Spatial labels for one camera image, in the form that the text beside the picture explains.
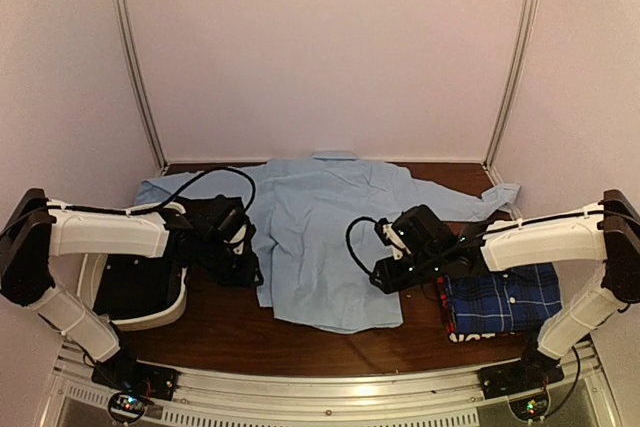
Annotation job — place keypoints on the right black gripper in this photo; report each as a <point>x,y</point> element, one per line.
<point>391,281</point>

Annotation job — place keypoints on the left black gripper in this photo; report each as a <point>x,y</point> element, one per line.
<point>244,276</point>

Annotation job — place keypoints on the light blue long sleeve shirt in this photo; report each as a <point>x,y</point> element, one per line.
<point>302,209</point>

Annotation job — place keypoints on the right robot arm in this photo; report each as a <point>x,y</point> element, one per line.
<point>424,248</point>

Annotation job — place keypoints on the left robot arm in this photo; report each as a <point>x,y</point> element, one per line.
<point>41,228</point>

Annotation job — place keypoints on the red black folded shirt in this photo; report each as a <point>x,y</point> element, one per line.
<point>448,321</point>

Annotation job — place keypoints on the blue plaid folded shirt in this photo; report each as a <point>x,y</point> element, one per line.
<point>517,300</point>

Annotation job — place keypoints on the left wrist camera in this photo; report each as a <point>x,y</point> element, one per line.
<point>241,241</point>

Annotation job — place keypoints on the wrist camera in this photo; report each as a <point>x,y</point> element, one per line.
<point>390,238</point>
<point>241,241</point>

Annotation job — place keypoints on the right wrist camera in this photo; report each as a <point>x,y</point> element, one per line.
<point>390,238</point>

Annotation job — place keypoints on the aluminium front rail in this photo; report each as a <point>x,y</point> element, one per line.
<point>449,397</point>

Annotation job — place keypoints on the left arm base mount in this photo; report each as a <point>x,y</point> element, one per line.
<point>136,385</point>

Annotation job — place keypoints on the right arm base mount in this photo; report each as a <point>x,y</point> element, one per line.
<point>525,382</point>

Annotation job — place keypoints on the left aluminium frame post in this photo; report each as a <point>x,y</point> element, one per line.
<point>136,77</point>

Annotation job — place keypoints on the aluminium frame post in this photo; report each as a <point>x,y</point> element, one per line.
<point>136,77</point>
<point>524,31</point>

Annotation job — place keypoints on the right aluminium frame post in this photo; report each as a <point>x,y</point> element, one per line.
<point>524,31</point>

